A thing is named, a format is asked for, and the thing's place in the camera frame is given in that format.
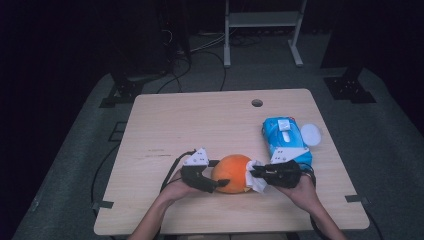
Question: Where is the white wet wipe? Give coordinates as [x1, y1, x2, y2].
[244, 159, 269, 194]

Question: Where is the blue wet wipes pack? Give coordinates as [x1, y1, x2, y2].
[261, 116, 323, 166]

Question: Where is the bundle of floor cables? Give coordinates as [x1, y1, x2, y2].
[191, 31, 264, 54]

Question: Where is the black tape strip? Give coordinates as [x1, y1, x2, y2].
[92, 199, 115, 211]
[344, 194, 370, 204]

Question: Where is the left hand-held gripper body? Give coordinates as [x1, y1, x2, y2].
[180, 147, 219, 194]

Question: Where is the black stand base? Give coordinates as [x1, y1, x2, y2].
[323, 66, 378, 104]
[99, 78, 145, 109]

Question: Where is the white metal stand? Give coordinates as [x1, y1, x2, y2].
[223, 0, 308, 69]

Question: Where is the orange round fruit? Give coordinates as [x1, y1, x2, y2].
[210, 153, 254, 195]

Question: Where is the person's right hand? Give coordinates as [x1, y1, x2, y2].
[274, 174, 321, 214]

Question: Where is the black floor cable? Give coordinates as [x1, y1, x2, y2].
[90, 143, 121, 214]
[199, 49, 228, 92]
[155, 54, 194, 95]

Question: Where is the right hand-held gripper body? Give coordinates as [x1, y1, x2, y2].
[263, 146, 310, 189]

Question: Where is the black floor tape marking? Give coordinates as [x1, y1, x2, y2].
[108, 121, 128, 143]

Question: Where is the person's left hand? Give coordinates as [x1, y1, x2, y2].
[159, 169, 201, 204]

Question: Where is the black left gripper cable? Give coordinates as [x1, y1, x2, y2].
[159, 149, 198, 194]

